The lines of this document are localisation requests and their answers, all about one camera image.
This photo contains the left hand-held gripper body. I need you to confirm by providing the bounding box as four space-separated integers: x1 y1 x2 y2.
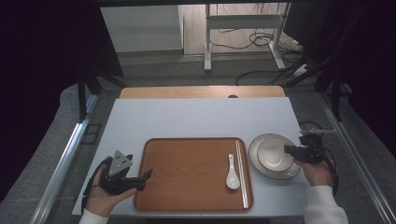
99 150 134 196

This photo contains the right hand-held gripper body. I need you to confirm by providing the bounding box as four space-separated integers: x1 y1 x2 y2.
295 129 337 165

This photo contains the grey plate with dark rim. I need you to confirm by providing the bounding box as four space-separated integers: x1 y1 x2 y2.
247 133 303 181

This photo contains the wood-grain brown tray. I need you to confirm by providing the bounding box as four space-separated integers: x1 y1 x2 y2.
134 137 254 213

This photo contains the white ceramic spoon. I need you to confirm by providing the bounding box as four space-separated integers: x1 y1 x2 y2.
225 153 241 190

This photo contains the person's right hand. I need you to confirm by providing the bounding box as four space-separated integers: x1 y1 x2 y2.
294 155 336 188

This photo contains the person's left hand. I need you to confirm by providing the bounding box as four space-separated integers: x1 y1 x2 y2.
85 169 138 217

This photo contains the black metal stand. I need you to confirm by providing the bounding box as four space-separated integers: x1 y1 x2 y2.
77 71 127 123
313 73 354 122

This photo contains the white table cover sheet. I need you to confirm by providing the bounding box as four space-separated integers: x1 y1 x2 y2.
72 96 325 217

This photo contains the white power strip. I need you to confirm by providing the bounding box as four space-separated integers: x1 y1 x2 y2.
292 63 310 77

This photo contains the dark curtain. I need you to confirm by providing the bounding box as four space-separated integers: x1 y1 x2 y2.
0 0 124 202
284 0 396 157

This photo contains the grey cabinet panel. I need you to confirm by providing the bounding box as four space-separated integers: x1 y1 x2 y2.
100 5 185 54

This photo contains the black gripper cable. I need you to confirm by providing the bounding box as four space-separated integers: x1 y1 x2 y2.
81 156 114 214
321 147 340 198

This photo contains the looped black cable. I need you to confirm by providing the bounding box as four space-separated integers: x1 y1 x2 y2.
298 119 325 132

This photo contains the aluminium rail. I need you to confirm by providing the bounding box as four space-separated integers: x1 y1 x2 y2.
317 92 396 224
29 92 101 224

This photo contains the long black floor cable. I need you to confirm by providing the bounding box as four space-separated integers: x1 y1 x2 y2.
234 70 283 87

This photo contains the tangle of black floor cables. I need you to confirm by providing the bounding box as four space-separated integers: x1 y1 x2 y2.
208 28 304 57

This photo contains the white metal desk frame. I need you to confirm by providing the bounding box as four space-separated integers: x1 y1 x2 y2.
204 3 292 73

